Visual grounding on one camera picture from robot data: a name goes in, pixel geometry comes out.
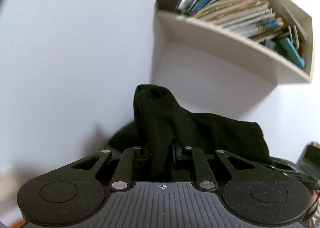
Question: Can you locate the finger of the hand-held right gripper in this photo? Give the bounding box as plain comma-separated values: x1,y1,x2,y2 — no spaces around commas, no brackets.
270,157,299,169
274,167,304,178

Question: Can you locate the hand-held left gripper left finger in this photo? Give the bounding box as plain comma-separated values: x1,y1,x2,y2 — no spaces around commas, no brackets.
71,146,151,191

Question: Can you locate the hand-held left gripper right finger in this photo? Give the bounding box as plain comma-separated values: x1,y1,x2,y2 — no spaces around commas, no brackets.
171,142,261,192

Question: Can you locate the black fleece garment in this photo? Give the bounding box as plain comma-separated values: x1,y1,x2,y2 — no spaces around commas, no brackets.
132,84,272,181

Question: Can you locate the teal plastic case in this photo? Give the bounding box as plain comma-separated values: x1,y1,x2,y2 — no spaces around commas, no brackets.
274,37,307,69

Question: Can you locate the stack of books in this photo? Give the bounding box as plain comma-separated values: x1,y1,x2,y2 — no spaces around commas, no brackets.
178,0,305,52

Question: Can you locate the white wall shelf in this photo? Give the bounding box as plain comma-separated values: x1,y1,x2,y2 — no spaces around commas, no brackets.
152,0,314,84

